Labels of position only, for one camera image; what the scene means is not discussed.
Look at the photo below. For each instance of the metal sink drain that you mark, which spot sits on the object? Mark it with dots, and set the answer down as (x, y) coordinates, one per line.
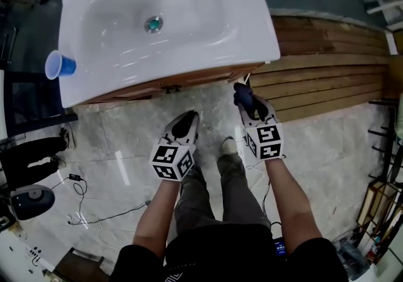
(154, 24)

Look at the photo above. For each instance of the white board panel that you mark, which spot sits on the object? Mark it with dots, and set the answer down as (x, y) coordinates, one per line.
(19, 249)

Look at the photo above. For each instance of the wooden cabinet door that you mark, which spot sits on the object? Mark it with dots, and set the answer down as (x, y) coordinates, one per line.
(204, 79)
(138, 93)

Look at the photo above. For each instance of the person's right shoe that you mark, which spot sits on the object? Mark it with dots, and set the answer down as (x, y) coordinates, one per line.
(228, 146)

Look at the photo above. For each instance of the blue plastic cup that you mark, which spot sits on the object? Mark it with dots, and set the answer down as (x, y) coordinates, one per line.
(63, 66)

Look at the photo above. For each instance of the metal and wood rack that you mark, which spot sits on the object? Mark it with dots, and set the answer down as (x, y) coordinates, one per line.
(374, 199)

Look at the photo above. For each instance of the person's left forearm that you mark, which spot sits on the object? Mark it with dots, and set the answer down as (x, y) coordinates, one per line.
(154, 217)

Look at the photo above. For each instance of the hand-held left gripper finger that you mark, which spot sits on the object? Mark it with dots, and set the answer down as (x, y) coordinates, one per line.
(173, 133)
(194, 131)

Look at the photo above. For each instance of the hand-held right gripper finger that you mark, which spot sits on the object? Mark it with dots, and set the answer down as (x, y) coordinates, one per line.
(245, 117)
(269, 112)

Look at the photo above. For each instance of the person's black shirt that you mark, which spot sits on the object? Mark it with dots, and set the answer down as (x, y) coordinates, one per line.
(226, 255)

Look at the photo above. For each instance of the white side table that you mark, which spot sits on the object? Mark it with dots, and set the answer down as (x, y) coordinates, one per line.
(390, 19)

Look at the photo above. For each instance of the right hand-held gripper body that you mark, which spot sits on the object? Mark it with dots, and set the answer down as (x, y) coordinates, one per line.
(267, 142)

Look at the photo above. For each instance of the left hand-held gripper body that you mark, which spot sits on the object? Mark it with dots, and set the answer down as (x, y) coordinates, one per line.
(170, 162)

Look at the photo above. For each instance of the wooden sink cabinet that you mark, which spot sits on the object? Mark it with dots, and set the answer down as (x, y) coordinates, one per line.
(220, 71)

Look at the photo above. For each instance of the person's right forearm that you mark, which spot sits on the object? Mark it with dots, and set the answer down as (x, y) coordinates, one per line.
(289, 205)

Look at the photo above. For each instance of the wooden plank platform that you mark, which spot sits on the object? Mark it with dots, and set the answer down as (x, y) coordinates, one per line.
(324, 79)

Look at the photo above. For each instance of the grey wheeled machine base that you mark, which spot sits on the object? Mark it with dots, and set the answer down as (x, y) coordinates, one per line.
(33, 202)

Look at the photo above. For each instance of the phone with blue screen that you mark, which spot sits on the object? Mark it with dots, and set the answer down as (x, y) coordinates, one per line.
(280, 247)

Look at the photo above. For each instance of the white sink basin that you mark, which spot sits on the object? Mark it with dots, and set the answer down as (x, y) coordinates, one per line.
(189, 54)

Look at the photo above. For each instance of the white table with black frame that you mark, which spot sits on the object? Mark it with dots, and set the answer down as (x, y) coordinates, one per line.
(31, 107)

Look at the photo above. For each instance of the dark blue cloth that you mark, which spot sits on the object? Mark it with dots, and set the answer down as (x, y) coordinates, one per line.
(243, 93)

